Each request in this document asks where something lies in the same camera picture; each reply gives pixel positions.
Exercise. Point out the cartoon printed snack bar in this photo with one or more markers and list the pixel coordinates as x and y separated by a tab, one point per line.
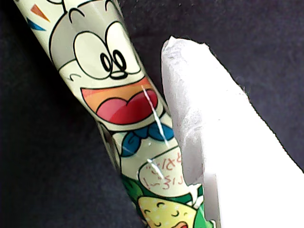
107	71

